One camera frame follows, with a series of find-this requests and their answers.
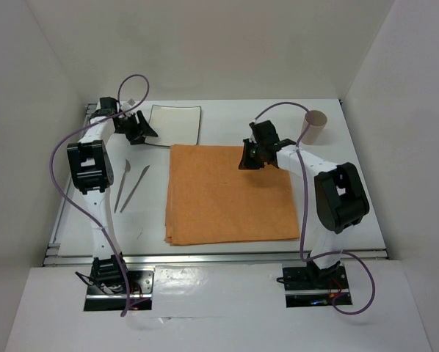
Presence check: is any beige paper cup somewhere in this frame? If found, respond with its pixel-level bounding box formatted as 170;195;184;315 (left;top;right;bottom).
300;110;327;145

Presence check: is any orange cloth placemat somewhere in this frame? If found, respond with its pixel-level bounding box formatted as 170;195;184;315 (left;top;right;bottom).
165;144;300;246

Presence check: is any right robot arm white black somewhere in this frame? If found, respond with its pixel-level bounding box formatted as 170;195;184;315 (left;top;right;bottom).
239;120;369;287

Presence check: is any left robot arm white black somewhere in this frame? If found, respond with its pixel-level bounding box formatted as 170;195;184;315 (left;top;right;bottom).
66;111;158;293

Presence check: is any silver knife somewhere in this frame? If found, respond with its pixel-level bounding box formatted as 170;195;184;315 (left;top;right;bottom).
120;165;150;213

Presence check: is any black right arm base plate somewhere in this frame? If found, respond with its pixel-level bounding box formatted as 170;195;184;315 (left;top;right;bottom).
276;265;352;308

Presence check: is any silver spoon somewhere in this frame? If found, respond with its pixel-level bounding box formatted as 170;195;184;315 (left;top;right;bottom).
114;159;131;213

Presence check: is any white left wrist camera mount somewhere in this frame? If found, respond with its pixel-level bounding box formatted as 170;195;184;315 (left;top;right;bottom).
120;99;137;114

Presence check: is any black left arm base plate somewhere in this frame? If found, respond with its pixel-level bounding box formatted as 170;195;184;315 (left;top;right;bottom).
84;268;155;312

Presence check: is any white square plate black rim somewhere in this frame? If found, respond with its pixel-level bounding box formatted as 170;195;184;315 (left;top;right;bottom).
145;105;201;147

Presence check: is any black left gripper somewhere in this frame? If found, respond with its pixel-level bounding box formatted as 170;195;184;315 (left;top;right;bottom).
115;111;157;146

